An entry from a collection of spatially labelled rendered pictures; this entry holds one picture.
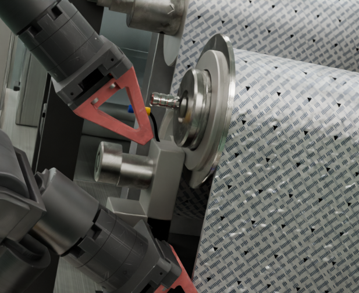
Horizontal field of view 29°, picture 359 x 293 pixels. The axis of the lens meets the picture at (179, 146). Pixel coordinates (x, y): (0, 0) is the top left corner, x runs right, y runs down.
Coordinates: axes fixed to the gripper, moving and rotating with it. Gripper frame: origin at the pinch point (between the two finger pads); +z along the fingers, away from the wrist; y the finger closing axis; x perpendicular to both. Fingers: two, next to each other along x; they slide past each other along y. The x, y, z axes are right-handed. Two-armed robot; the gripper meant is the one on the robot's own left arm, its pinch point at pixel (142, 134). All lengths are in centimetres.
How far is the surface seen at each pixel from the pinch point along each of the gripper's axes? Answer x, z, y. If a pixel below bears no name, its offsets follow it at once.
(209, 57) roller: 9.4, -1.9, 1.3
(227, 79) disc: 8.7, -0.8, 6.9
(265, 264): 0.9, 14.8, 7.8
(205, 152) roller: 3.3, 3.1, 6.4
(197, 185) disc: 0.8, 5.8, 4.8
